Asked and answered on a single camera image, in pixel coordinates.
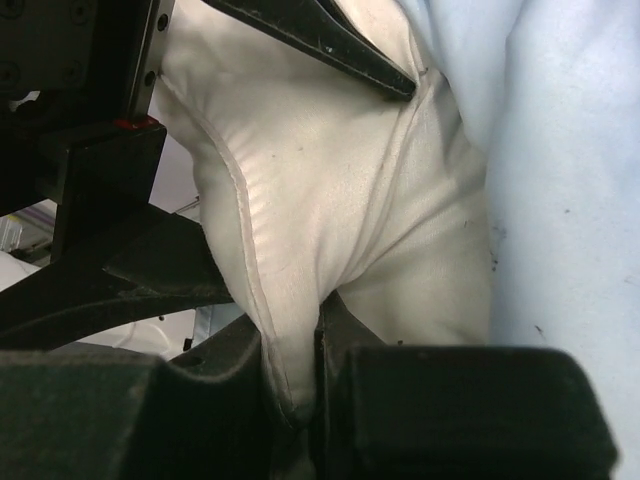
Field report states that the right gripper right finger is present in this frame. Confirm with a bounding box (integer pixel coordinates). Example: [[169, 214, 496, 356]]
[[312, 294, 618, 479]]

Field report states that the light blue pillowcase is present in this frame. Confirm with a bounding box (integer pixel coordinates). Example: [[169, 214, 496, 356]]
[[403, 1, 639, 479]]

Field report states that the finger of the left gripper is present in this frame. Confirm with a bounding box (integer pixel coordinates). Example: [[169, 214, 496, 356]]
[[207, 0, 416, 102], [1, 206, 232, 348]]

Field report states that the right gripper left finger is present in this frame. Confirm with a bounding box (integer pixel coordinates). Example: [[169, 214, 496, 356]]
[[1, 317, 305, 479]]

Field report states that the white pillow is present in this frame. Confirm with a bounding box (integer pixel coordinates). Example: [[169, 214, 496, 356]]
[[156, 1, 490, 426]]

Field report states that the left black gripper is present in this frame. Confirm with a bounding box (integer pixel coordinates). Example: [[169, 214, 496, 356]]
[[1, 1, 173, 255]]

